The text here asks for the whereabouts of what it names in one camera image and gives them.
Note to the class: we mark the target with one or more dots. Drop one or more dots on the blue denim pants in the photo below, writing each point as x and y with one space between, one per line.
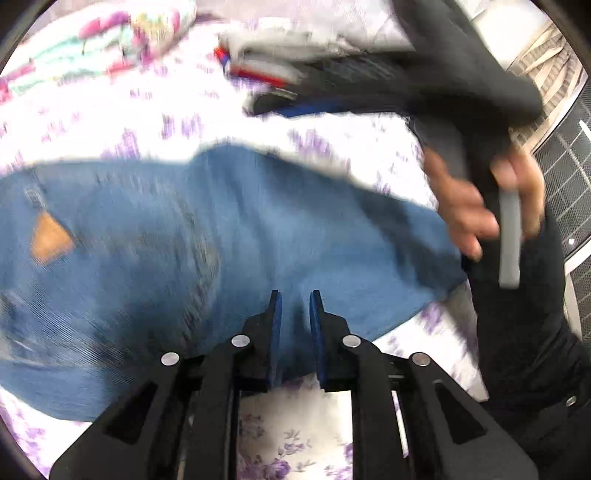
277 221

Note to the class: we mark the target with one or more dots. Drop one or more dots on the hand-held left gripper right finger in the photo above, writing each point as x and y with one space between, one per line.
316 323

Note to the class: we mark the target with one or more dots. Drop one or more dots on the black grid panel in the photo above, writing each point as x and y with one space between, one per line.
572 184

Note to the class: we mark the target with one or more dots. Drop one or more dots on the person's right hand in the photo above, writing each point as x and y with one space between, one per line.
457 207

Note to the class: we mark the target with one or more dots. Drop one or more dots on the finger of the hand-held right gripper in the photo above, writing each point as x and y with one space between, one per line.
318 64
323 104

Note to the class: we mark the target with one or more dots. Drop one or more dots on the person's right forearm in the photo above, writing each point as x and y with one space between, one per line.
521 350

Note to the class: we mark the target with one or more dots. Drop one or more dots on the colourful floral blanket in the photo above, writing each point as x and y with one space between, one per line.
92 46

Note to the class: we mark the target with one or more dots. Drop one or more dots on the white purple floral bed sheet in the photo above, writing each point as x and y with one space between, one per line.
231 124

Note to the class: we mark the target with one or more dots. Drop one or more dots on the wooden slatted panel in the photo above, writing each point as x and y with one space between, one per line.
549 60

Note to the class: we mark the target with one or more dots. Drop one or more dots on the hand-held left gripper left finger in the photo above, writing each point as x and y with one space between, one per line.
275 323

